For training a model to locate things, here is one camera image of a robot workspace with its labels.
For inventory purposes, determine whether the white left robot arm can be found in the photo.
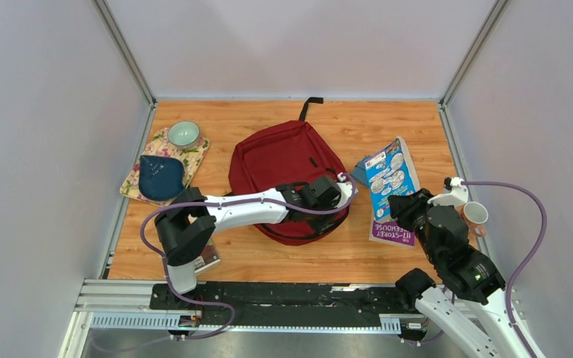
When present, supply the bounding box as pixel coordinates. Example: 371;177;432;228
144;173;358;310

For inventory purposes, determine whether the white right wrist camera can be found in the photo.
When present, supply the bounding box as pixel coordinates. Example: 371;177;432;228
428;177;469;207

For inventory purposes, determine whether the blue comic book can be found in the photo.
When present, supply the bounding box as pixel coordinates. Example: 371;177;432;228
363;136;421;222

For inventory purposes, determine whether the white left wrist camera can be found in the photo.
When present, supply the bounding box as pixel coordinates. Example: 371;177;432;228
336;172;359;209

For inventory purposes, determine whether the orange white mug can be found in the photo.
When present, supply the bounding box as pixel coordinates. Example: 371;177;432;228
460;201;489;238

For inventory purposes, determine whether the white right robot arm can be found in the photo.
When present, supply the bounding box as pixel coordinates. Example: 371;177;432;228
388;178;544;357

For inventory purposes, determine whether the dark blue leaf plate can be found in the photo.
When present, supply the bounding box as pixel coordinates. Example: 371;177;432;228
138;155;185;201

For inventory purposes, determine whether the yellow cover book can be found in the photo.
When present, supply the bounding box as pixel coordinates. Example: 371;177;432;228
194;242;222;276

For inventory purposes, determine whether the red backpack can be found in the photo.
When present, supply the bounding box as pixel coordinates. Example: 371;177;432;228
228;97;349;246

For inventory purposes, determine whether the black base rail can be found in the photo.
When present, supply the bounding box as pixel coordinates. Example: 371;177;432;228
148;281;418;328

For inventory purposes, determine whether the light green ceramic bowl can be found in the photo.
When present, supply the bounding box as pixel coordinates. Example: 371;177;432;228
167;121;201;149

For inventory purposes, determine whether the purple treehouse book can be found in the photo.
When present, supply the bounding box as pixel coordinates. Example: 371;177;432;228
369;219;416;248

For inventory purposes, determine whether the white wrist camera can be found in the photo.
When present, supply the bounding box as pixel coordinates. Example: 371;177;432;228
428;177;469;207
336;172;359;209

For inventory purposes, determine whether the floral tray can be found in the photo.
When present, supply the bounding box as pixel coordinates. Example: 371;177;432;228
119;128;210;207

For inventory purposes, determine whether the blue snap wallet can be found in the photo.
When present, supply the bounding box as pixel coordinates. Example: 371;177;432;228
351;155;371;187

